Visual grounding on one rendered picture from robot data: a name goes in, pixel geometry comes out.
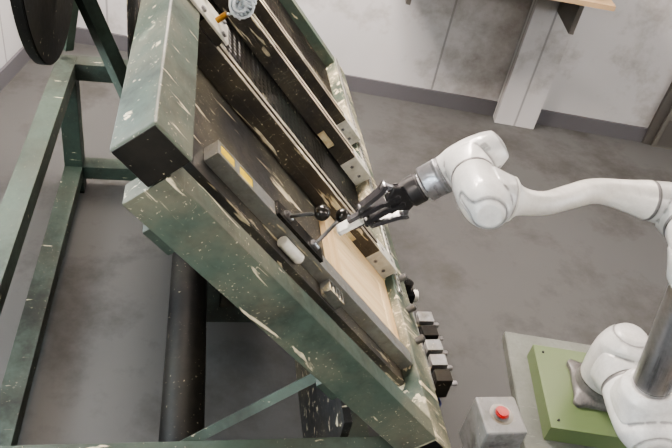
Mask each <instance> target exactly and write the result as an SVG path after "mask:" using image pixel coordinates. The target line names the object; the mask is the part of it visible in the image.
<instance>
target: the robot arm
mask: <svg viewBox="0 0 672 448"><path fill-rule="evenodd" d="M508 157H509V154H508V151H507V149H506V146H505V144H504V142H503V141H502V139H501V138H500V137H499V136H498V135H497V134H496V133H495V132H493V131H484V132H480V133H477V134H474V135H471V136H469V137H466V138H464V139H462V140H460V141H458V142H456V143H455V144H453V145H451V146H450V147H448V148H447V149H445V150H444V151H443V152H442V153H441V154H440V155H439V156H437V157H436V158H434V159H431V160H430V161H428V162H426V163H425V164H423V165H421V166H419V167H417V168H416V173H417V174H415V173H412V174H410V175H409V176H407V177H405V178H403V179H402V180H401V182H399V183H394V184H392V185H391V184H388V183H386V181H385V180H382V181H381V183H380V184H379V186H378V187H377V188H376V189H375V190H373V191H372V192H371V193H370V194H369V195H367V196H366V197H365V198H364V199H362V200H361V201H360V202H359V203H358V204H357V209H358V211H357V212H356V213H354V214H352V215H350V216H348V217H347V219H346V220H344V221H342V222H341V223H339V224H337V225H336V228H337V233H338V234H339V235H340V236H341V235H343V234H345V233H347V232H349V231H351V230H353V229H354V230H356V229H358V228H360V227H362V226H364V225H365V227H369V226H370V227H371V228H375V227H379V226H382V225H385V224H388V223H391V222H394V221H398V220H405V219H409V215H408V212H409V210H410V209H411V208H412V207H413V206H414V205H415V206H419V205H420V204H422V203H424V202H426V201H428V199H429V197H430V199H431V200H436V199H438V198H440V197H442V196H444V195H446V194H448V193H451V192H452V191H453V193H454V197H455V199H456V202H457V204H458V206H459V208H460V210H461V212H462V213H463V215H464V216H465V218H466V219H467V220H468V221H469V222H470V223H472V224H473V225H475V226H477V227H479V228H482V229H495V228H498V227H500V226H501V225H503V224H504V223H505V222H508V221H510V220H511V219H512V218H513V217H515V216H545V215H551V214H555V213H559V212H563V211H567V210H570V209H574V208H578V207H581V206H585V205H589V204H601V205H606V206H609V207H612V208H615V209H617V210H620V211H622V212H625V213H628V214H630V215H632V216H634V217H636V218H639V219H642V220H645V221H648V222H651V223H654V224H655V227H656V228H657V229H658V230H659V231H660V233H661V234H662V235H663V236H664V238H665V239H666V241H667V243H668V247H667V272H666V276H667V280H668V283H669V285H668V287H667V290H666V292H665V295H664V298H663V300H662V303H661V305H660V308H659V310H658V313H657V316H656V318H655V321H654V323H653V326H652V328H651V331H650V333H649V336H648V335H647V334H646V333H645V332H644V331H643V330H642V329H641V328H639V327H638V326H636V325H634V324H630V323H619V324H614V325H611V326H610V327H608V328H606V329H605V330H604V331H602V332H601V333H600V334H599V335H598V336H597V338H596V339H595V340H594V342H593V343H592V345H591V346H590V348H589V350H588V352H587V354H586V356H585V358H584V360H583V363H581V362H578V361H575V360H572V359H569V360H568V361H567V363H566V366H567V368H568V370H569V373H570V378H571V384H572V389H573V395H574V397H573V404H574V405H575V406H576V407H578V408H591V409H595V410H600V411H605V412H608V415H609V418H610V420H611V423H612V425H613V427H614V430H615V432H616V434H617V436H618V437H619V439H620V440H621V442H622V443H623V444H624V445H625V446H626V447H627V448H672V182H666V181H654V180H626V179H608V178H593V179H585V180H581V181H577V182H574V183H571V184H567V185H564V186H561V187H558V188H555V189H551V190H548V191H534V190H530V189H527V188H525V187H523V186H522V185H521V183H520V181H519V179H518V178H517V177H515V176H513V175H510V174H508V173H507V172H505V171H503V170H501V169H500V168H501V167H502V166H503V165H504V163H505V162H506V161H507V159H508ZM385 193H386V194H385ZM374 222H375V223H374ZM368 225H369V226H368Z"/></svg>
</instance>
